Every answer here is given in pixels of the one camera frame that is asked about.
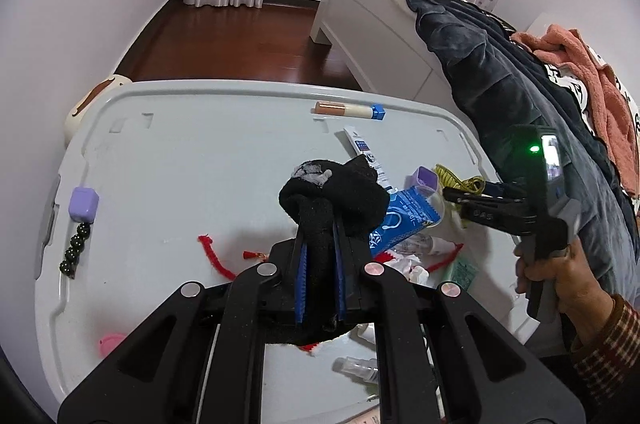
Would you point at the plaid sleeve forearm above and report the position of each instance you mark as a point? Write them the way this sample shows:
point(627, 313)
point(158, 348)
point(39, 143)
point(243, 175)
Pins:
point(610, 362)

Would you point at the cream round object by wall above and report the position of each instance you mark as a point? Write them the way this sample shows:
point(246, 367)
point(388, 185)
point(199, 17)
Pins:
point(77, 113)

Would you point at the purple earbuds case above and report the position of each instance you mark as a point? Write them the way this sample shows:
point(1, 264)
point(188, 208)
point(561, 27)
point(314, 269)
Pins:
point(83, 205)

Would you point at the blue snack wrapper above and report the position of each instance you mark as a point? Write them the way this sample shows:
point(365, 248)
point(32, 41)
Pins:
point(407, 213)

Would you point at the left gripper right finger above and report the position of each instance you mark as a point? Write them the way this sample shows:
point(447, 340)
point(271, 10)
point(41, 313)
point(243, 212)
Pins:
point(442, 357)

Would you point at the white plastic storage box lid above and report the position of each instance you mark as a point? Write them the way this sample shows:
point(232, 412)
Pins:
point(173, 160)

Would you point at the black sock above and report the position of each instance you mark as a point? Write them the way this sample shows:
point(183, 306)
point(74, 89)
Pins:
point(335, 207)

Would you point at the white bed frame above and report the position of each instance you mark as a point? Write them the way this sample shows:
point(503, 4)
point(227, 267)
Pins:
point(380, 46)

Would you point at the dark grey blanket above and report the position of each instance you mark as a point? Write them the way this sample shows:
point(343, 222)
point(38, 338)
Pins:
point(499, 86)

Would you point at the purple small box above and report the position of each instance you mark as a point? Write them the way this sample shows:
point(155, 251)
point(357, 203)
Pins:
point(425, 181)

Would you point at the salmon pink towel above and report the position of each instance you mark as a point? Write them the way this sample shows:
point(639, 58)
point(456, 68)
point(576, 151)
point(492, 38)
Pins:
point(611, 112)

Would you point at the right hand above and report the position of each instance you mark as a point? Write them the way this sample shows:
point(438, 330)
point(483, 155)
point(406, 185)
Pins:
point(580, 296)

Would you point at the orange and blue tube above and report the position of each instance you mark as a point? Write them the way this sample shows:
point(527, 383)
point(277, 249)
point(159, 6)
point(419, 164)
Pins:
point(374, 111)

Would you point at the green packet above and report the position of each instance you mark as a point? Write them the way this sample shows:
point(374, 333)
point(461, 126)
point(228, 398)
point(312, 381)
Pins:
point(462, 272)

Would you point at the small clear bottle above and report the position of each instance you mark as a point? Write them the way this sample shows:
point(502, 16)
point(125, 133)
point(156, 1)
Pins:
point(363, 370)

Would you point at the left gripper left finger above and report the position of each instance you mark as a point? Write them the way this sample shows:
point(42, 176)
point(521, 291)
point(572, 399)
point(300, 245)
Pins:
point(199, 356)

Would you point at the white blue ointment tube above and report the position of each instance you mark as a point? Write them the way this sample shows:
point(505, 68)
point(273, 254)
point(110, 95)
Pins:
point(361, 148)

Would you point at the pink small round object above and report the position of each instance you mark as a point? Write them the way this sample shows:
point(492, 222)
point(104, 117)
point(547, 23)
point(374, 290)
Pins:
point(109, 342)

